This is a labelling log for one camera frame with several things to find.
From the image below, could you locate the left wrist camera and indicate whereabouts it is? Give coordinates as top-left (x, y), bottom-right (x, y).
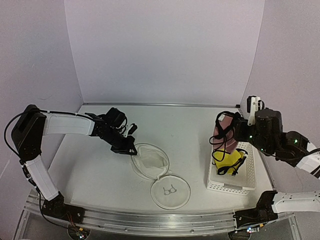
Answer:
top-left (127, 123), bottom-right (138, 136)

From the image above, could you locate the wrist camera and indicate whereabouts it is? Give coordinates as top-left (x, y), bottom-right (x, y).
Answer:
top-left (246, 95), bottom-right (265, 127)
top-left (127, 123), bottom-right (138, 136)

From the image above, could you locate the white plastic basket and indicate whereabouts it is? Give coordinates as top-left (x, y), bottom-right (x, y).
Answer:
top-left (206, 142), bottom-right (256, 196)

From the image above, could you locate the white mesh laundry bag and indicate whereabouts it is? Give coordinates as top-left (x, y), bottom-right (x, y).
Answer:
top-left (131, 143), bottom-right (191, 210)

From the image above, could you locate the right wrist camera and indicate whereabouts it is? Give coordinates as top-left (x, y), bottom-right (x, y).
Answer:
top-left (246, 95), bottom-right (265, 127)

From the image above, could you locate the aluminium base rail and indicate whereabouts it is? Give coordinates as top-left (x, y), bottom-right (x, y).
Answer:
top-left (24, 191), bottom-right (291, 237)

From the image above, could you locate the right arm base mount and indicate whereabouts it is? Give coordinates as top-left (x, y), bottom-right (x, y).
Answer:
top-left (233, 190), bottom-right (278, 229)

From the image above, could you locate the yellow bra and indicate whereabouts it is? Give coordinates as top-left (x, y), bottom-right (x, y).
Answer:
top-left (212, 148), bottom-right (248, 177)

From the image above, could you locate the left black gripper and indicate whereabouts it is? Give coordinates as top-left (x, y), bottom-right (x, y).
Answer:
top-left (100, 127), bottom-right (138, 156)

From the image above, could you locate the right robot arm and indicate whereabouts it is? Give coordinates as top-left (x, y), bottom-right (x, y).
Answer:
top-left (234, 108), bottom-right (320, 223)

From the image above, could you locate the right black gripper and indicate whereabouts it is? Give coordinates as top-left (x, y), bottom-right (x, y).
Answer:
top-left (233, 119), bottom-right (272, 158)

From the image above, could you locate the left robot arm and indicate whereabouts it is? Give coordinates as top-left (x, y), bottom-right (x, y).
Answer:
top-left (3, 104), bottom-right (138, 219)

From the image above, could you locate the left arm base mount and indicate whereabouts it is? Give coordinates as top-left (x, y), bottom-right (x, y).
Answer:
top-left (41, 191), bottom-right (85, 224)

